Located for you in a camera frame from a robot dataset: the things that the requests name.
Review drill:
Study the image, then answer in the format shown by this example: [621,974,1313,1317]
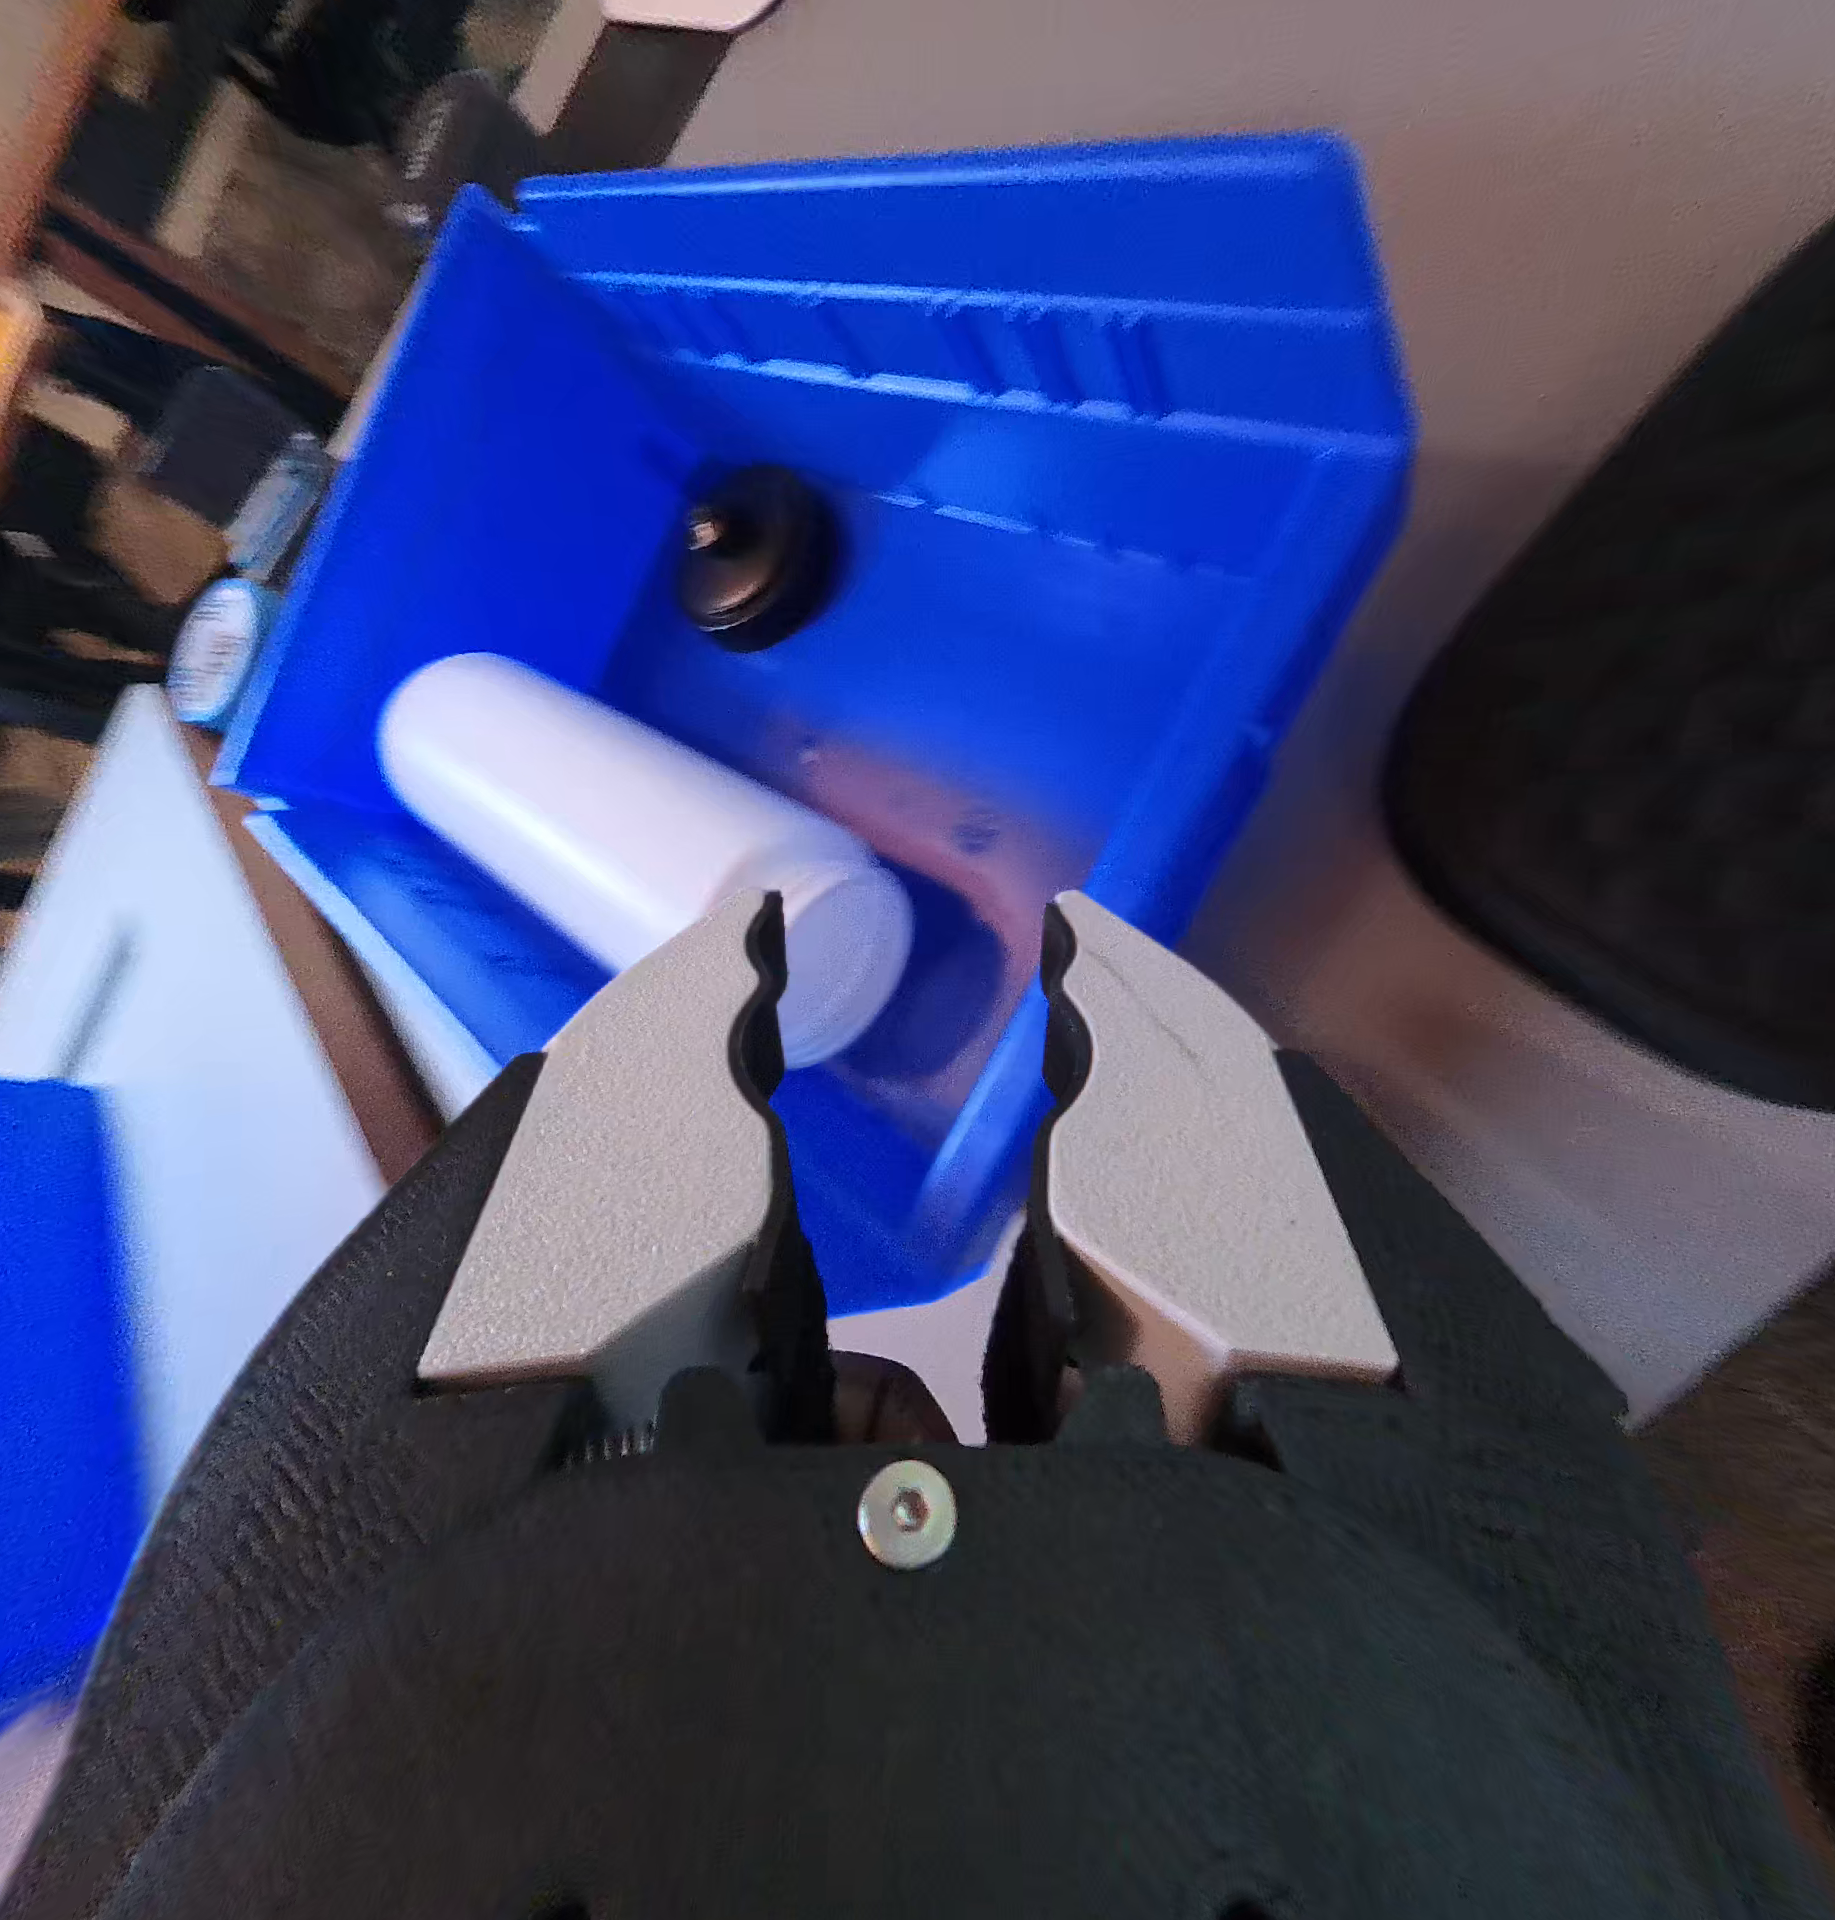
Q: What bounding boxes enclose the blue plastic bin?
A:
[0,1072,145,1762]
[204,132,1420,1323]

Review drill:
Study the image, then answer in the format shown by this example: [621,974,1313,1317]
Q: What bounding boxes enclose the person's left hand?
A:
[834,1349,957,1446]

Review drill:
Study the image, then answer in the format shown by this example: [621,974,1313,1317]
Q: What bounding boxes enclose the white plastic bottle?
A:
[377,651,920,1072]

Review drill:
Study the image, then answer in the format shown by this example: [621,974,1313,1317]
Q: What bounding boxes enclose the black bottle lid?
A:
[669,466,842,654]

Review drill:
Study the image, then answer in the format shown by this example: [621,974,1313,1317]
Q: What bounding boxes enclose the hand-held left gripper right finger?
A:
[983,889,1401,1449]

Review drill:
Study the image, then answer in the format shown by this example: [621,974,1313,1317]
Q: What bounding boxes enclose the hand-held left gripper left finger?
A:
[414,889,840,1449]

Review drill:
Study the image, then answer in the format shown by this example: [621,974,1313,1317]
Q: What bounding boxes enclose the grey charger case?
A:
[233,432,334,580]

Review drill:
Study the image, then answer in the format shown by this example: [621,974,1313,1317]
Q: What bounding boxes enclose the black quilted pad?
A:
[1382,194,1835,1122]

